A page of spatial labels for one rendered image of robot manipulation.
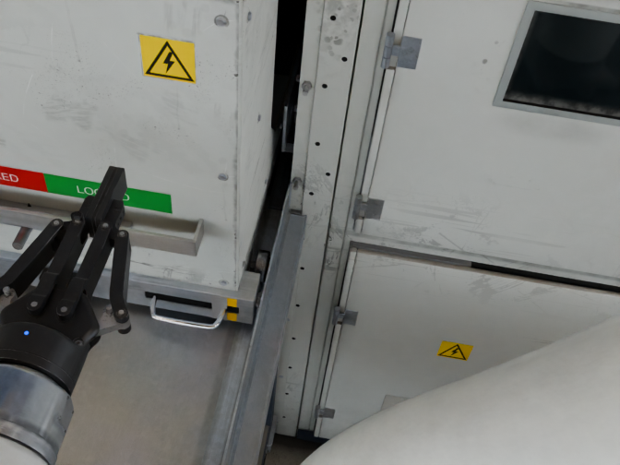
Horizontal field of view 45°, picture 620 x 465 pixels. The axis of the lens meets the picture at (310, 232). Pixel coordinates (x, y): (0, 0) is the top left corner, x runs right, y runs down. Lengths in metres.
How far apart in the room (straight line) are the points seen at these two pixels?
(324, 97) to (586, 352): 0.81
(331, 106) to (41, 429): 0.65
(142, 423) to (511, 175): 0.62
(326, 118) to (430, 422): 0.80
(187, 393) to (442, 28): 0.59
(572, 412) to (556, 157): 0.83
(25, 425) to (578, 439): 0.41
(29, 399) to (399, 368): 1.07
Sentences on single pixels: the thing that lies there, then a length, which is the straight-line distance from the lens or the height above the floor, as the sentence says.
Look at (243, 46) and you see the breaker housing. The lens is 0.76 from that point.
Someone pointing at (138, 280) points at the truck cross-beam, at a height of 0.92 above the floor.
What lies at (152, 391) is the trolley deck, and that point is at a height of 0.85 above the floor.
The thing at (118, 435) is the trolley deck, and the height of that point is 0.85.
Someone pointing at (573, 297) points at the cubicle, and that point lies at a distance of 1.35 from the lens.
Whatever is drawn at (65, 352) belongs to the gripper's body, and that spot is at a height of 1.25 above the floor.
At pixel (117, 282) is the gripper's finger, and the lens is 0.67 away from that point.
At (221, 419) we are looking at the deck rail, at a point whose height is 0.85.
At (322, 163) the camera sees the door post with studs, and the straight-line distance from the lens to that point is 1.16.
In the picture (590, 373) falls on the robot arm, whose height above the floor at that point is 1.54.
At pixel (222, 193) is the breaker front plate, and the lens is 0.90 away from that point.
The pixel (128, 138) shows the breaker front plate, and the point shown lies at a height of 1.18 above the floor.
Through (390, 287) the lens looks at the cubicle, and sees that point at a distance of 1.34.
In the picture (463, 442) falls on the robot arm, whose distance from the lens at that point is 0.32.
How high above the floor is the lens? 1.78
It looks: 50 degrees down
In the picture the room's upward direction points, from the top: 7 degrees clockwise
